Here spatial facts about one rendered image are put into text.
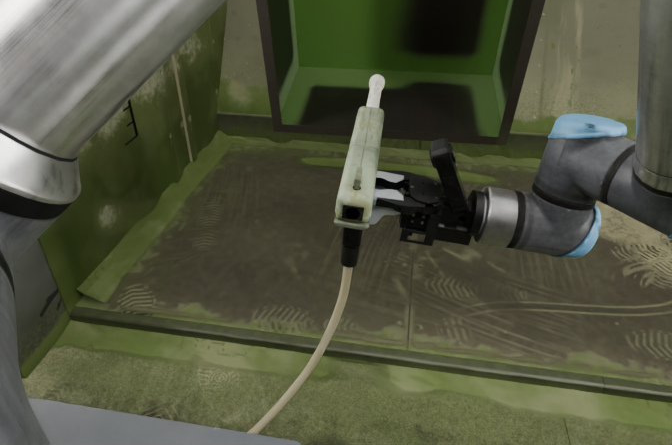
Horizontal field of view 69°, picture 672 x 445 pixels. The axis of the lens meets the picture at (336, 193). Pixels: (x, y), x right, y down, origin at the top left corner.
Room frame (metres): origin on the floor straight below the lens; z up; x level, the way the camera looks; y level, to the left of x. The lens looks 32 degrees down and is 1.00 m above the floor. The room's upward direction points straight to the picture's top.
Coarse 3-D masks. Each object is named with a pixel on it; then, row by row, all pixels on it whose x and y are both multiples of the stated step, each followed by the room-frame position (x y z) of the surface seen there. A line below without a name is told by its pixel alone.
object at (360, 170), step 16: (384, 80) 1.00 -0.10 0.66; (368, 96) 0.91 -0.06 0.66; (368, 112) 0.80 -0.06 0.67; (368, 128) 0.74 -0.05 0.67; (352, 144) 0.69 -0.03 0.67; (368, 144) 0.69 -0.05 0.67; (352, 160) 0.63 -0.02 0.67; (368, 160) 0.63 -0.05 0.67; (352, 176) 0.59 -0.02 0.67; (368, 176) 0.59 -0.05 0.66; (352, 192) 0.55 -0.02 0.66; (368, 192) 0.55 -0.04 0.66; (336, 208) 0.54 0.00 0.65; (368, 208) 0.53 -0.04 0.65; (336, 224) 0.53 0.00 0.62; (352, 224) 0.53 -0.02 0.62; (368, 224) 0.53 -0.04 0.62; (352, 240) 0.64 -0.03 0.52; (352, 256) 0.64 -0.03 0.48
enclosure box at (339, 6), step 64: (256, 0) 1.12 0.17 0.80; (320, 0) 1.47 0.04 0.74; (384, 0) 1.45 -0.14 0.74; (448, 0) 1.42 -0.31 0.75; (512, 0) 1.35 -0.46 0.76; (320, 64) 1.52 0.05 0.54; (384, 64) 1.49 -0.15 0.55; (448, 64) 1.46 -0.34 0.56; (512, 64) 1.21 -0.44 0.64; (320, 128) 1.17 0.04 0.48; (384, 128) 1.19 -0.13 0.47; (448, 128) 1.18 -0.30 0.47
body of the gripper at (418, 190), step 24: (408, 192) 0.63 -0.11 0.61; (432, 192) 0.63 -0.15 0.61; (480, 192) 0.64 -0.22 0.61; (408, 216) 0.62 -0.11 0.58; (432, 216) 0.60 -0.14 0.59; (456, 216) 0.62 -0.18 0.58; (480, 216) 0.60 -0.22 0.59; (408, 240) 0.61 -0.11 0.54; (432, 240) 0.61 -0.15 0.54; (456, 240) 0.62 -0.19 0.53
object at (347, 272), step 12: (348, 276) 0.65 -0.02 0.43; (348, 288) 0.65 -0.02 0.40; (336, 312) 0.65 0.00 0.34; (336, 324) 0.65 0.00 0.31; (324, 336) 0.64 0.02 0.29; (324, 348) 0.64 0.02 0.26; (312, 360) 0.63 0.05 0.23; (300, 384) 0.61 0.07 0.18; (288, 396) 0.60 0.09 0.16; (276, 408) 0.59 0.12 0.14; (264, 420) 0.58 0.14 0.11; (252, 432) 0.57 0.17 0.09
